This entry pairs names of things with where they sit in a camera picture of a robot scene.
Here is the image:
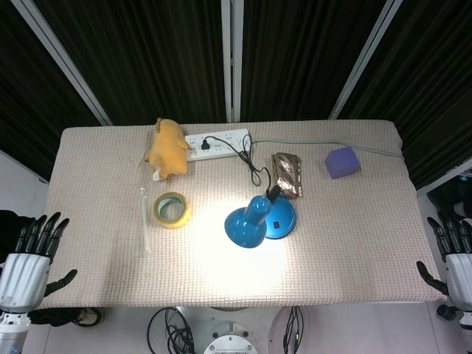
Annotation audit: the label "clear glass rod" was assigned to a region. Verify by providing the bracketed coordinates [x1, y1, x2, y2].
[139, 164, 153, 254]

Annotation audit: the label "black curtain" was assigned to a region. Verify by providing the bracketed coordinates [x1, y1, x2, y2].
[0, 0, 472, 190]

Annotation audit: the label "blue desk lamp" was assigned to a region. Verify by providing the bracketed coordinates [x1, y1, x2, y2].
[223, 186, 297, 250]

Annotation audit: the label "white power strip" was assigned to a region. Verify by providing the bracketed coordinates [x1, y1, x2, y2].
[184, 128, 254, 162]

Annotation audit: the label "red silver snack packet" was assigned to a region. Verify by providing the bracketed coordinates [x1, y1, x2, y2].
[271, 152, 305, 199]

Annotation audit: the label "white metal frame post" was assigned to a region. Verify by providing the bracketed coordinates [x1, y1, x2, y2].
[10, 0, 113, 127]
[327, 0, 406, 120]
[220, 0, 244, 123]

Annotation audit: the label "yellow plush toy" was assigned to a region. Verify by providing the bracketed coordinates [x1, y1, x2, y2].
[143, 117, 191, 182]

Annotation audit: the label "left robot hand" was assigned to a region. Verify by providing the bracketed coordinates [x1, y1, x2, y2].
[0, 212, 79, 313]

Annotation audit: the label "black lamp power cord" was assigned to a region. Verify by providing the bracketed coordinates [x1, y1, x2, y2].
[200, 133, 274, 195]

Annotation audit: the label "beige waffle tablecloth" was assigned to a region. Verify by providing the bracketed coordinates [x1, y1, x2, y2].
[36, 118, 448, 309]

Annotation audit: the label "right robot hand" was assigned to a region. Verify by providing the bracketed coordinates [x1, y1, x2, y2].
[416, 212, 472, 325]

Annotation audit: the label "purple foam cube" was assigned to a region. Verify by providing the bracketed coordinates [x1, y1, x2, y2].
[324, 145, 361, 180]

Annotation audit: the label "yellow tape roll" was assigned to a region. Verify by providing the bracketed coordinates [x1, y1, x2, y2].
[153, 191, 192, 230]

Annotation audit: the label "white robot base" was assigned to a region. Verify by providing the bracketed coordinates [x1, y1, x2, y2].
[173, 305, 285, 354]

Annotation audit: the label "black floor cables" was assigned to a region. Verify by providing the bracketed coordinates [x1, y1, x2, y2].
[147, 306, 195, 354]

